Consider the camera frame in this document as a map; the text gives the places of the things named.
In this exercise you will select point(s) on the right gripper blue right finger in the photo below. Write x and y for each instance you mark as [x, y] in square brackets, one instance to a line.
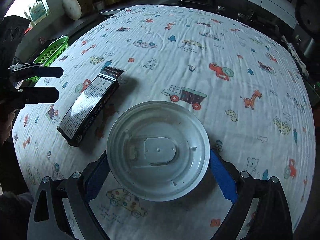
[222, 176]

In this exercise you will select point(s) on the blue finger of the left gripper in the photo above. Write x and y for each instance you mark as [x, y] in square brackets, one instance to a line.
[40, 71]
[38, 94]

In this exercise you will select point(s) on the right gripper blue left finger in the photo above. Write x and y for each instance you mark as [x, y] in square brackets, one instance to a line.
[97, 177]

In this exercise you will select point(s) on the black rectangular box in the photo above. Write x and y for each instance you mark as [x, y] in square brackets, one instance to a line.
[83, 112]

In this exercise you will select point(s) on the person's left hand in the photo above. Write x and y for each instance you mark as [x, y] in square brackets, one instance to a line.
[6, 127]

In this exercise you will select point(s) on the green perforated plastic basket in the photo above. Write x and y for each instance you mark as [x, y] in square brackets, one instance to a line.
[53, 51]

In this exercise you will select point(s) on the detergent jug on windowsill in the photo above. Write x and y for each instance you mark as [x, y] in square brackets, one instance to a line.
[37, 12]

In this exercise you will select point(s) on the round wooden chopping block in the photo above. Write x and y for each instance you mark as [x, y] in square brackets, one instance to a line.
[76, 9]

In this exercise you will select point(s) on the patterned white tablecloth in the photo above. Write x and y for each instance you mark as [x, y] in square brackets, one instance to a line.
[205, 70]

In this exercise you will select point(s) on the black gas stove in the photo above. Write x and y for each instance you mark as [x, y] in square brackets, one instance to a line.
[191, 3]

